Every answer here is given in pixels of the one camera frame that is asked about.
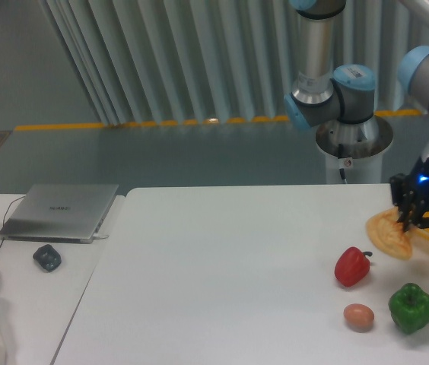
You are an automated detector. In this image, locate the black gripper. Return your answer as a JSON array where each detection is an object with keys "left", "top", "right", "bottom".
[{"left": 389, "top": 157, "right": 429, "bottom": 233}]

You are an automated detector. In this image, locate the triangular bread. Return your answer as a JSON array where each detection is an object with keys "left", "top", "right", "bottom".
[{"left": 366, "top": 208, "right": 413, "bottom": 260}]

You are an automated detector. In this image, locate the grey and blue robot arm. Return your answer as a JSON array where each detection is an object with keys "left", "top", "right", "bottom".
[{"left": 284, "top": 1, "right": 429, "bottom": 230}]

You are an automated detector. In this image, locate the red bell pepper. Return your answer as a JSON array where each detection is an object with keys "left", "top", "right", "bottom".
[{"left": 334, "top": 246, "right": 373, "bottom": 287}]

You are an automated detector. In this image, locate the green bell pepper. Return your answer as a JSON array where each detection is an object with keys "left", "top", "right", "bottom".
[{"left": 388, "top": 283, "right": 429, "bottom": 335}]

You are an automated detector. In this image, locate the brown egg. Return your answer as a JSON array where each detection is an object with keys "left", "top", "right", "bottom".
[{"left": 343, "top": 303, "right": 375, "bottom": 331}]

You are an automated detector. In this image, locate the silver laptop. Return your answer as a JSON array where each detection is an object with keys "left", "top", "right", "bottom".
[{"left": 0, "top": 184, "right": 118, "bottom": 243}]

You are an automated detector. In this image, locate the small black case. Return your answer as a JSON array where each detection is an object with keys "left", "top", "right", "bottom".
[{"left": 33, "top": 244, "right": 62, "bottom": 272}]

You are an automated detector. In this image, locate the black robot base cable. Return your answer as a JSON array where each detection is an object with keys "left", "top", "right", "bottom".
[{"left": 337, "top": 143, "right": 349, "bottom": 186}]

